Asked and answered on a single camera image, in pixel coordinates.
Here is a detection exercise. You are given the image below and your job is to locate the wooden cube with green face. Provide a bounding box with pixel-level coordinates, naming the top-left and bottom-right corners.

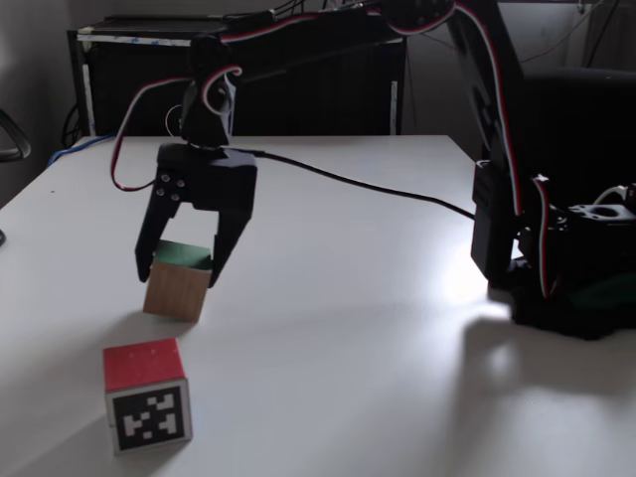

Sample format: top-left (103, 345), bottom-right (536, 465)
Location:
top-left (142, 239), bottom-right (213, 323)

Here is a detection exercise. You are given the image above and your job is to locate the wooden cube with red face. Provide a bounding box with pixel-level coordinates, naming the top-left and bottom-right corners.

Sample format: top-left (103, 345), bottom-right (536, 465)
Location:
top-left (102, 337), bottom-right (193, 456)

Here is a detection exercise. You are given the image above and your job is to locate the black cabinet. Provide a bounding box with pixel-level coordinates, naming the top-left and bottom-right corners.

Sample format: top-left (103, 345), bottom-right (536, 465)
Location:
top-left (67, 14), bottom-right (409, 138)

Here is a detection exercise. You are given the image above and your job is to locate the black chair armrest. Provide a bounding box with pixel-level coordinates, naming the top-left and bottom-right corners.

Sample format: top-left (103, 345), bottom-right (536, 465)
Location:
top-left (0, 106), bottom-right (34, 163)

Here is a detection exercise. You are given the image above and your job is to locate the black monitor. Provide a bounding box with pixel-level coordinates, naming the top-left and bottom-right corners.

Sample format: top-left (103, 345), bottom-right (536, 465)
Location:
top-left (516, 67), bottom-right (636, 200)

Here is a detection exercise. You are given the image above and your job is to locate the red white black servo cable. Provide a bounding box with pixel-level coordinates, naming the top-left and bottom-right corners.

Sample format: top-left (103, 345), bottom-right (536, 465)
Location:
top-left (109, 64), bottom-right (244, 193)

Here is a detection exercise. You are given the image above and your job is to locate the blue cable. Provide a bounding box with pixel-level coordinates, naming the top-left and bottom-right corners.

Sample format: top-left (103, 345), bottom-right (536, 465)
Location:
top-left (47, 132), bottom-right (118, 166)

